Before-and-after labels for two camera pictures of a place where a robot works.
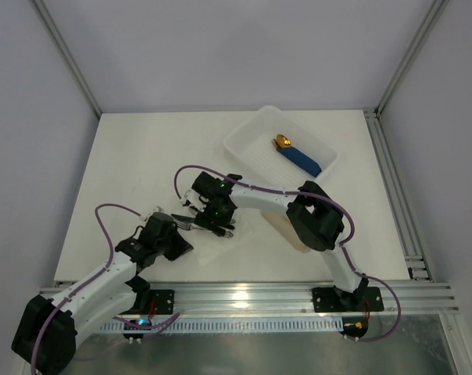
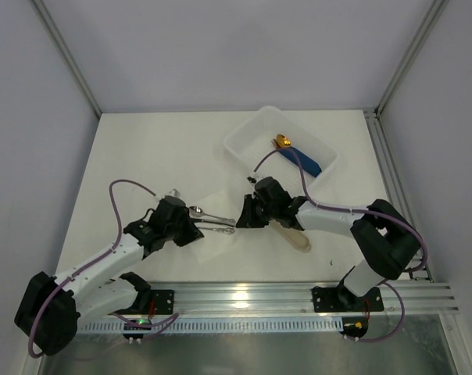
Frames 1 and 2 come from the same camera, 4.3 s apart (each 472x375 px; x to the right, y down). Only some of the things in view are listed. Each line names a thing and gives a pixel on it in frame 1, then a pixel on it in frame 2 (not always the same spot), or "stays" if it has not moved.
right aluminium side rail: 404,216 stays
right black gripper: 215,225 to 248,212
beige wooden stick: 282,223 stays
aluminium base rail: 409,300 stays
